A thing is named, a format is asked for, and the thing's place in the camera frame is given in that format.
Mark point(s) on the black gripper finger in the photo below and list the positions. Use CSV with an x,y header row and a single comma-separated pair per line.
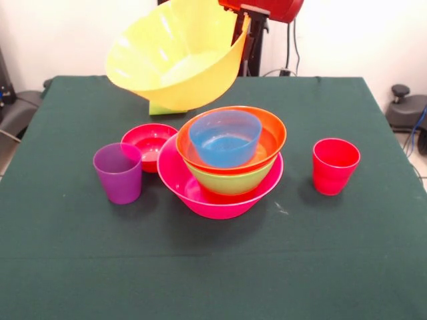
x,y
237,28
256,33

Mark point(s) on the green cup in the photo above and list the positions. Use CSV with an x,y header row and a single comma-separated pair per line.
x,y
160,110

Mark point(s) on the blue bowl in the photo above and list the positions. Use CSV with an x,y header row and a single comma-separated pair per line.
x,y
223,150

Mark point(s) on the black computer case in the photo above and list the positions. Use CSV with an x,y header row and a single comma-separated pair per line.
x,y
5,83

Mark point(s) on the large orange bowl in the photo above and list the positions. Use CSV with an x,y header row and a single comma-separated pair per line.
x,y
166,50

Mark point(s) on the dark green tablecloth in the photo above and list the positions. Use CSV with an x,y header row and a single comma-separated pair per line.
x,y
200,273

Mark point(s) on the green bowl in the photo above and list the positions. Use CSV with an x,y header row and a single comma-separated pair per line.
x,y
230,183

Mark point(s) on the large pink bowl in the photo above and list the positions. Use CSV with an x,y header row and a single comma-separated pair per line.
x,y
170,180

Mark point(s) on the purple cup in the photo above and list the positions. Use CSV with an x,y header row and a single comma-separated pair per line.
x,y
121,186

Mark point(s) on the small crimson bowl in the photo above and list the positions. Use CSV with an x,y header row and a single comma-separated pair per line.
x,y
150,140

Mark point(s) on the wide red-orange bowl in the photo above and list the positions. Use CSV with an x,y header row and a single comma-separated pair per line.
x,y
273,133

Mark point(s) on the black pedestal leg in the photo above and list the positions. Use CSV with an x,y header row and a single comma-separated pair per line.
x,y
407,110

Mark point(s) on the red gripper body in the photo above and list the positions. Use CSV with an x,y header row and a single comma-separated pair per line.
x,y
283,8

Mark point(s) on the crimson cup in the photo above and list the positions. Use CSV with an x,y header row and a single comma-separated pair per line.
x,y
333,176

